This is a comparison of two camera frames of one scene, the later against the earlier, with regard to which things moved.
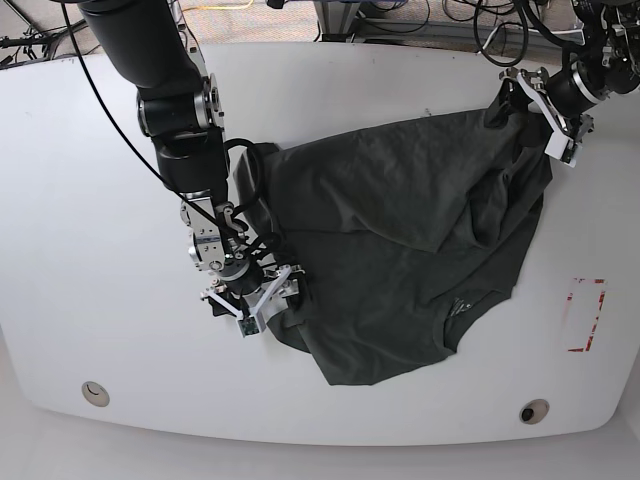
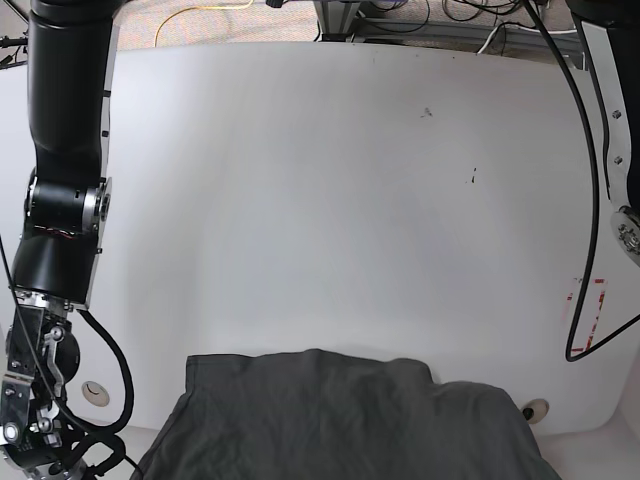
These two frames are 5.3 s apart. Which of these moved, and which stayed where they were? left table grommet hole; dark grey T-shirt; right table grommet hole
Moved: dark grey T-shirt
Stayed: left table grommet hole; right table grommet hole
